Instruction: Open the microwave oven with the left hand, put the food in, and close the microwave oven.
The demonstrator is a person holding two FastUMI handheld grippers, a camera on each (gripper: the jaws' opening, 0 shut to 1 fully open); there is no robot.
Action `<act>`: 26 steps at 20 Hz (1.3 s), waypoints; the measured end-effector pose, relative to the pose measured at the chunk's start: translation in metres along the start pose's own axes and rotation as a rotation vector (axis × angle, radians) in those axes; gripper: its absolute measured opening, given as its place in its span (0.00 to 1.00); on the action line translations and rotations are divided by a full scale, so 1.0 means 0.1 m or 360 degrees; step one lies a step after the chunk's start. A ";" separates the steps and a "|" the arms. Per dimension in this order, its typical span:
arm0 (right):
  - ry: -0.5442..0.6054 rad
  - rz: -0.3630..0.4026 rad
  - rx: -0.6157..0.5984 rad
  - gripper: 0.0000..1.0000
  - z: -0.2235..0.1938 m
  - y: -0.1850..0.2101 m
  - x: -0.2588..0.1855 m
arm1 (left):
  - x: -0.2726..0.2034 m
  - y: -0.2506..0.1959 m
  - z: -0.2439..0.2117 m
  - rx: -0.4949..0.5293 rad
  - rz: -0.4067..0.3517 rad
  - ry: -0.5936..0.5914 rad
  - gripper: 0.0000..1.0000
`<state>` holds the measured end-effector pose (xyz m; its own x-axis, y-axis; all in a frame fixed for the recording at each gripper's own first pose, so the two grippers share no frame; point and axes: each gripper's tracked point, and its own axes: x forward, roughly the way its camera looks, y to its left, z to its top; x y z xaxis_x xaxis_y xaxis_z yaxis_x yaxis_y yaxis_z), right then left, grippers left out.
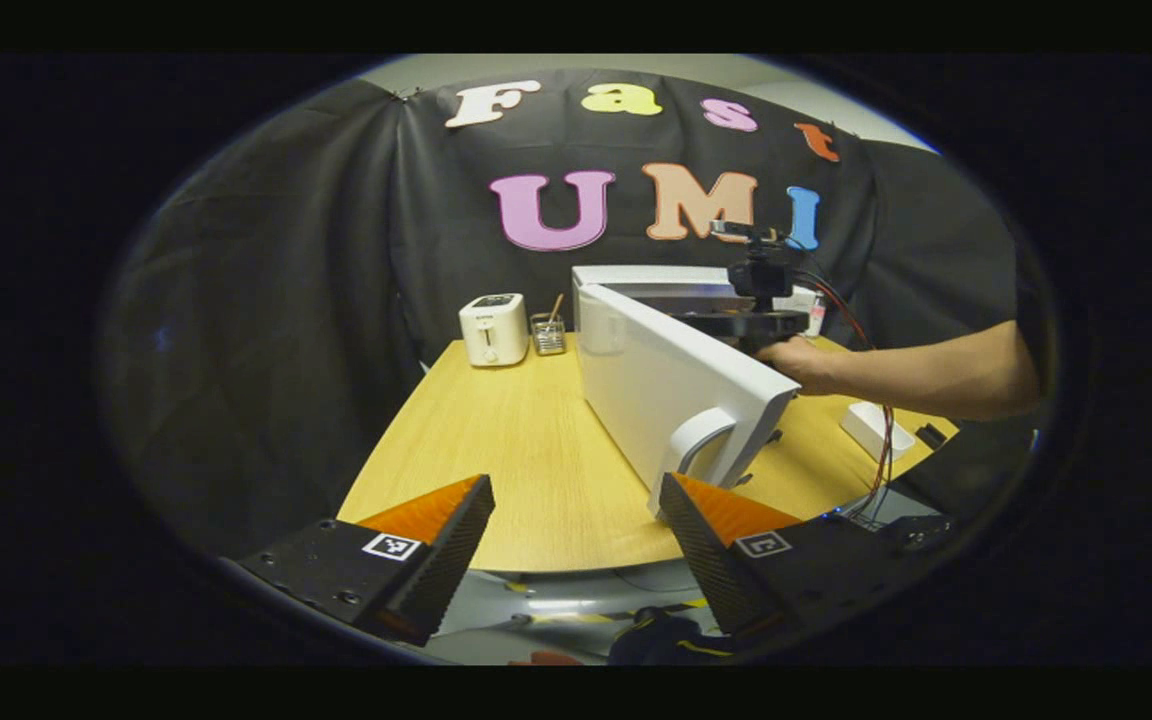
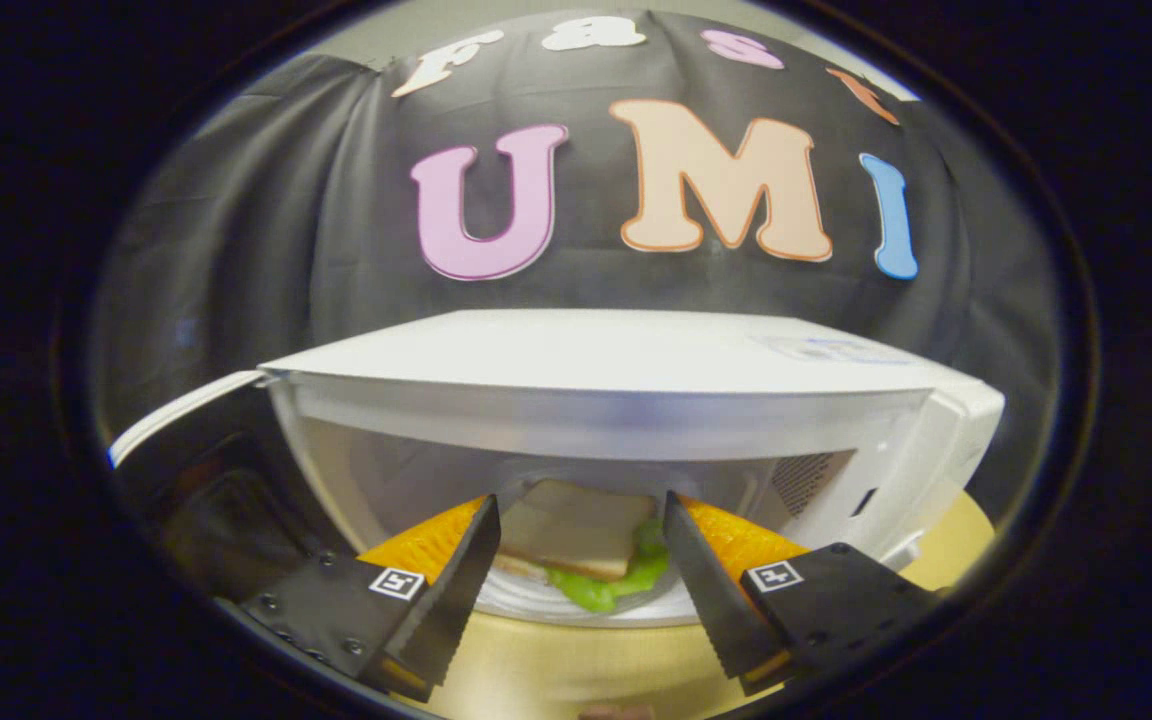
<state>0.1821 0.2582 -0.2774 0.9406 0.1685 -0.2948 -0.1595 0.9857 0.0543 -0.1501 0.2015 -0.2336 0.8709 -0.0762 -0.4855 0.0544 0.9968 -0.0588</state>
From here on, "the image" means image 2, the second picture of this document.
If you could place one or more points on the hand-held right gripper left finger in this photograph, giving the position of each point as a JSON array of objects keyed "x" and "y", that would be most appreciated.
[{"x": 456, "y": 600}]

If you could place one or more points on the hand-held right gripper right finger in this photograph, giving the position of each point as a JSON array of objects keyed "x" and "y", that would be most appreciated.
[{"x": 711, "y": 600}]

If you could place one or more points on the sandwich with green lettuce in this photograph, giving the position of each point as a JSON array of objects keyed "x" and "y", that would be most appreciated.
[{"x": 576, "y": 530}]

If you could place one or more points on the white microwave oven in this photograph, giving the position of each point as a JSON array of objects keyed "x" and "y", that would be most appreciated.
[{"x": 586, "y": 360}]

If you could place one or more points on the black backdrop cloth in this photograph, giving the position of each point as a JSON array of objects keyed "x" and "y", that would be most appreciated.
[{"x": 266, "y": 200}]

